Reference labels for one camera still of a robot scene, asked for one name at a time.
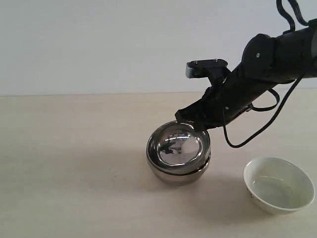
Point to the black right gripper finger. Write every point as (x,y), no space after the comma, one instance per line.
(195,112)

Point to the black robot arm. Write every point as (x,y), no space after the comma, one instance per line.
(266,62)

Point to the ribbed stainless steel bowl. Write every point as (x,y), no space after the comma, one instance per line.
(174,128)

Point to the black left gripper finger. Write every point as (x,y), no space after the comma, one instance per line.
(202,124)

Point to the white ceramic bowl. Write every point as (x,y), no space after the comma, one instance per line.
(278,186)

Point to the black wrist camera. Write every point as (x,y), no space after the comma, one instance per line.
(214,69)

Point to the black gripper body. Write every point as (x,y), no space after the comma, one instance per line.
(226,102)

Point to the plain stainless steel bowl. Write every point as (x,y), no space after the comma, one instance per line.
(180,160)

